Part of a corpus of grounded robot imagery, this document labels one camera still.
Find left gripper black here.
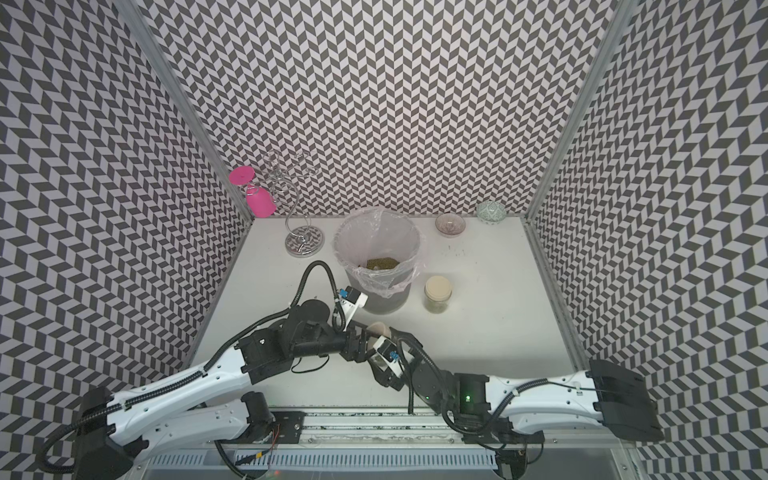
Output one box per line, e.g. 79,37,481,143
295,316,389,360

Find glass jar with beans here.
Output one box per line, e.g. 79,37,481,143
366,322,392,350
424,293,450,314

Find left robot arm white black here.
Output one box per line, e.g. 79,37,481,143
35,288,370,479

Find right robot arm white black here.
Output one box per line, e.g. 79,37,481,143
366,334,665,444

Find mung beans in bin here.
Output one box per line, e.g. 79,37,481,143
365,257,400,271

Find grey mesh trash bin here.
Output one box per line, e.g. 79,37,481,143
347,270,412,315

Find cream lid of far jar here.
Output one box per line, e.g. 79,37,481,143
424,275,453,302

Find clear plastic bin liner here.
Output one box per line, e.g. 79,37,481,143
332,207,427,297

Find pinkish small bowl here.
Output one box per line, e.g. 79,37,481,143
435,213,466,238

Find pink wine glass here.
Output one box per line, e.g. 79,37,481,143
228,166,277,218

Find green patterned small bowl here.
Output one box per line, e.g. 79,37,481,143
475,201,507,225

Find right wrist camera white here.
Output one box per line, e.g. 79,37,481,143
370,337,402,377

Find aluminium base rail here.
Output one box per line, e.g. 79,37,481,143
125,408,648,479

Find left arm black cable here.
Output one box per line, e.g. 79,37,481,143
34,260,346,475

